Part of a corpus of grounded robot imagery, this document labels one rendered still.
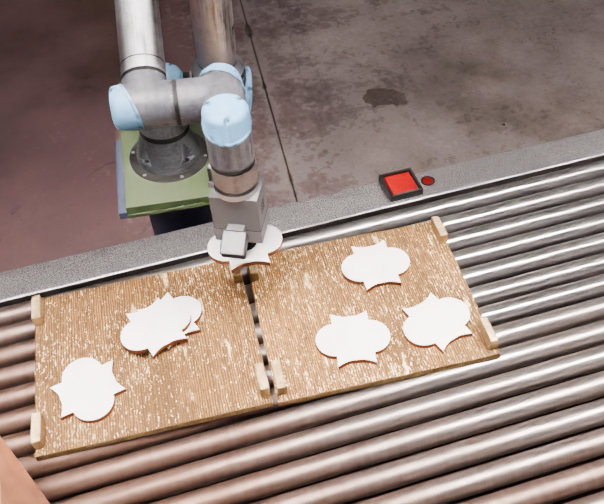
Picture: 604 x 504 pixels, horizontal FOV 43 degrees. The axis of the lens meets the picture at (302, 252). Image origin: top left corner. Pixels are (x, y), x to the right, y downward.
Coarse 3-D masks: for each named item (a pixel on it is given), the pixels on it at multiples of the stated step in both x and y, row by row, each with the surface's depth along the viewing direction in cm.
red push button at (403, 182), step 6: (402, 174) 171; (408, 174) 171; (390, 180) 170; (396, 180) 170; (402, 180) 170; (408, 180) 170; (390, 186) 169; (396, 186) 169; (402, 186) 168; (408, 186) 168; (414, 186) 168; (396, 192) 167
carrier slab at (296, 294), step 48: (336, 240) 158; (384, 240) 157; (432, 240) 156; (288, 288) 150; (336, 288) 149; (384, 288) 148; (432, 288) 148; (288, 336) 142; (480, 336) 140; (288, 384) 135; (336, 384) 134
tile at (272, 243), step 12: (276, 228) 141; (216, 240) 139; (264, 240) 139; (276, 240) 139; (216, 252) 137; (252, 252) 137; (264, 252) 137; (276, 252) 138; (240, 264) 135; (252, 264) 136; (264, 264) 136
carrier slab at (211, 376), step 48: (96, 288) 152; (144, 288) 151; (192, 288) 151; (240, 288) 150; (48, 336) 145; (96, 336) 144; (192, 336) 143; (240, 336) 142; (48, 384) 137; (144, 384) 136; (192, 384) 136; (240, 384) 135; (48, 432) 131; (96, 432) 130; (144, 432) 130
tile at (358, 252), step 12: (360, 252) 154; (372, 252) 153; (384, 252) 153; (396, 252) 153; (348, 264) 152; (360, 264) 152; (372, 264) 151; (384, 264) 151; (396, 264) 151; (408, 264) 151; (348, 276) 150; (360, 276) 149; (372, 276) 149; (384, 276) 149; (396, 276) 149; (372, 288) 148
